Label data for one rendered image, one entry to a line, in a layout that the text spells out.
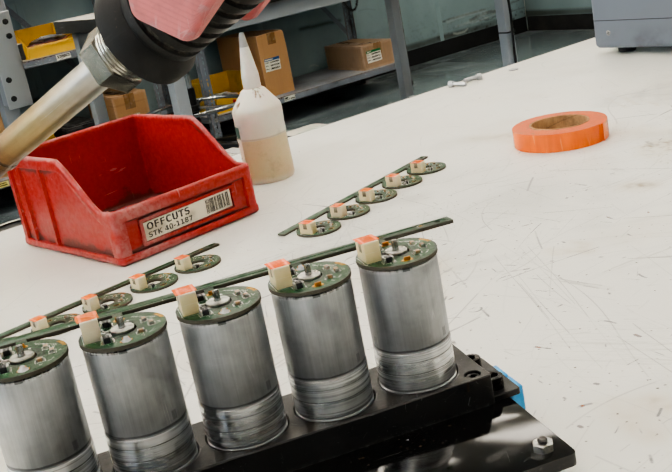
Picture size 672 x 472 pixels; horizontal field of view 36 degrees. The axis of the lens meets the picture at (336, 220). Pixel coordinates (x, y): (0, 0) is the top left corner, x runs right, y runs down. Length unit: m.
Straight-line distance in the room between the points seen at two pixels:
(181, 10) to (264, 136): 0.48
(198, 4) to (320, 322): 0.13
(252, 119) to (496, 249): 0.24
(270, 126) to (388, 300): 0.39
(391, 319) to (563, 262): 0.17
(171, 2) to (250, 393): 0.13
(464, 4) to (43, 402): 6.07
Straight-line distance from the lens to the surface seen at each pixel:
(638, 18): 0.93
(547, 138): 0.64
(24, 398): 0.29
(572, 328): 0.40
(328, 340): 0.30
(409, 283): 0.30
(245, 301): 0.30
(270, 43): 4.98
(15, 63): 2.67
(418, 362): 0.31
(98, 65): 0.23
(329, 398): 0.31
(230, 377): 0.29
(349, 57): 5.35
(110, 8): 0.22
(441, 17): 6.19
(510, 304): 0.42
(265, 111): 0.68
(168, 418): 0.30
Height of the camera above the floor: 0.91
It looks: 16 degrees down
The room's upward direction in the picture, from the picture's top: 11 degrees counter-clockwise
